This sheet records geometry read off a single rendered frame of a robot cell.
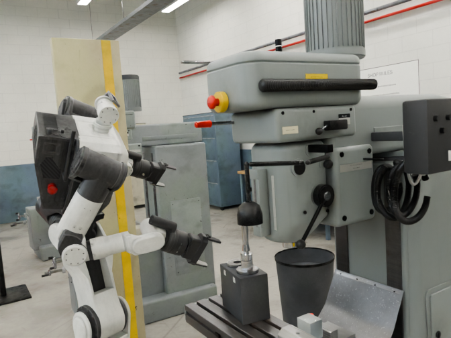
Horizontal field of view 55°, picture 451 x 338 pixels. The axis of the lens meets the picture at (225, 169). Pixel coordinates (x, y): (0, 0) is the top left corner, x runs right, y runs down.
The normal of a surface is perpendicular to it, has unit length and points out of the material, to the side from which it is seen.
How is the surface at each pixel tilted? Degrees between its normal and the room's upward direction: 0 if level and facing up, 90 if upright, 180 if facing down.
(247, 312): 90
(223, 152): 90
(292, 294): 94
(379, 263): 90
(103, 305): 65
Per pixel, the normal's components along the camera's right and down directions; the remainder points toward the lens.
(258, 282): 0.37, 0.07
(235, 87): -0.79, 0.11
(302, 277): -0.22, 0.18
